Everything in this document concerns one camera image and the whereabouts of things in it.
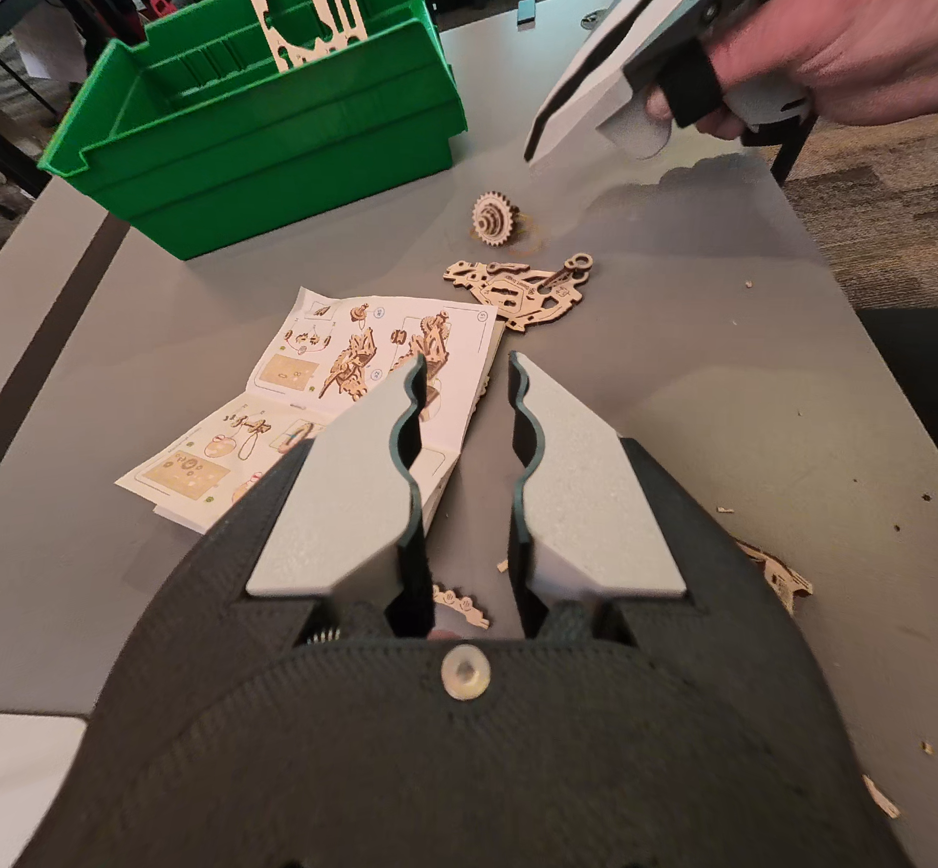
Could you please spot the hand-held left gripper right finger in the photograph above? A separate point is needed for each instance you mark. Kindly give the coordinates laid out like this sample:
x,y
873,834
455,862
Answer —
x,y
593,509

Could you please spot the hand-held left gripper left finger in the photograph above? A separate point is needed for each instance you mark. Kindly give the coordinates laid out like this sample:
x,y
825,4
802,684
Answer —
x,y
337,501

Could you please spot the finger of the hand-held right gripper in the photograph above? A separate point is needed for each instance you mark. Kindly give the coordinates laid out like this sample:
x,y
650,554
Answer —
x,y
579,116
593,47

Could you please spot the green plastic bin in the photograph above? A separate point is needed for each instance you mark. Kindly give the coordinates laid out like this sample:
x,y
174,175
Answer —
x,y
256,149

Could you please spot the emptied wooden parts sheet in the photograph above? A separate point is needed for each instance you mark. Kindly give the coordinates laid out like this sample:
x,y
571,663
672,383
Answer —
x,y
289,58

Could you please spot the person's right hand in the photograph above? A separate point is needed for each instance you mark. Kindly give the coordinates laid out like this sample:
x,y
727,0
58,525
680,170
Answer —
x,y
843,25

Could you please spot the small dark device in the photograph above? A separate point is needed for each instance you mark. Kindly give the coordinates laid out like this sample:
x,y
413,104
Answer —
x,y
527,12

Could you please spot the instruction booklet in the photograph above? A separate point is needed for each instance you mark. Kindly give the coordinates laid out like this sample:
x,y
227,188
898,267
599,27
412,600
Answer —
x,y
220,443

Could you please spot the wooden gear assembly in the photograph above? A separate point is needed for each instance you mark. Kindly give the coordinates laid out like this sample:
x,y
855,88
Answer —
x,y
492,219

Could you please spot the small scalloped wooden part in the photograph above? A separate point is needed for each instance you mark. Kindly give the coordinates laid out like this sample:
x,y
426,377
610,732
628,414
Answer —
x,y
458,600

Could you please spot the black table leg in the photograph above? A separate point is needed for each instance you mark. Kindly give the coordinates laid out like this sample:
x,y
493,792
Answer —
x,y
795,164

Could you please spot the wooden sheet scrap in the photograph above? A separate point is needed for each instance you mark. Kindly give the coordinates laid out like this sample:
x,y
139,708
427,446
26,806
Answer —
x,y
780,582

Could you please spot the black chair seat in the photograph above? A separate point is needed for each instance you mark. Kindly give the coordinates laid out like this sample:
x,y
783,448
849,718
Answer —
x,y
901,369

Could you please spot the wooden sliver scrap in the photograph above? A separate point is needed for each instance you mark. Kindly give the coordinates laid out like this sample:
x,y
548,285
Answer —
x,y
879,796

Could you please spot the flat wooden model frame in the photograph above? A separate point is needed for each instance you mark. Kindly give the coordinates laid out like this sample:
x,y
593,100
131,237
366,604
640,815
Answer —
x,y
513,314

